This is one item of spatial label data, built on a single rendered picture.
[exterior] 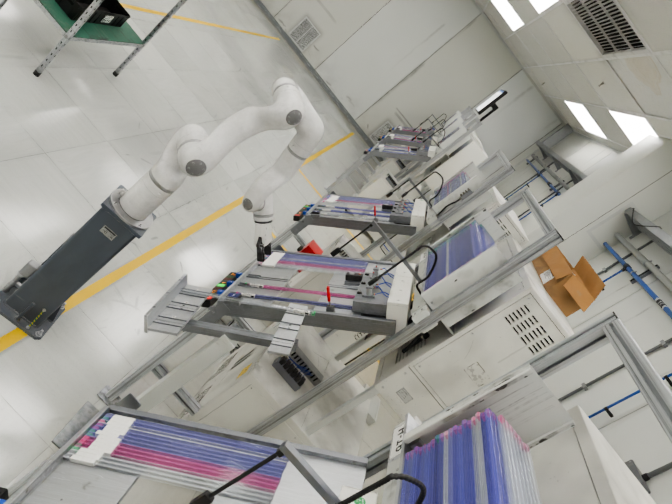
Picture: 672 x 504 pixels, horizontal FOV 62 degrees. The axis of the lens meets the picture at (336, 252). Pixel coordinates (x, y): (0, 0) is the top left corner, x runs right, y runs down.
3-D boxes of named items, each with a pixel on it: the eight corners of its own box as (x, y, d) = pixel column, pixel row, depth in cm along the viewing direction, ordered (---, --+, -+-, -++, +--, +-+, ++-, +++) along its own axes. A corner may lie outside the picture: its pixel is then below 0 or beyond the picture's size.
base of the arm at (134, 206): (101, 202, 204) (133, 171, 198) (120, 183, 221) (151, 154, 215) (141, 237, 211) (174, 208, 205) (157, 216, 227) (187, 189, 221)
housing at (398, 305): (384, 335, 215) (387, 301, 210) (395, 289, 261) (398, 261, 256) (405, 338, 213) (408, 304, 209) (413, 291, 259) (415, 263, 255)
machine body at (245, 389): (153, 440, 249) (251, 371, 229) (215, 364, 315) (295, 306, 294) (248, 543, 257) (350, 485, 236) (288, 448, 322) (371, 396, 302)
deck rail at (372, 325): (217, 314, 224) (217, 300, 222) (219, 312, 226) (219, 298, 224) (394, 336, 212) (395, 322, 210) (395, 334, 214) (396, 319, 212)
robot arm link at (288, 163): (291, 162, 204) (250, 219, 219) (311, 157, 218) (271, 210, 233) (274, 145, 205) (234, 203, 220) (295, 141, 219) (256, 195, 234)
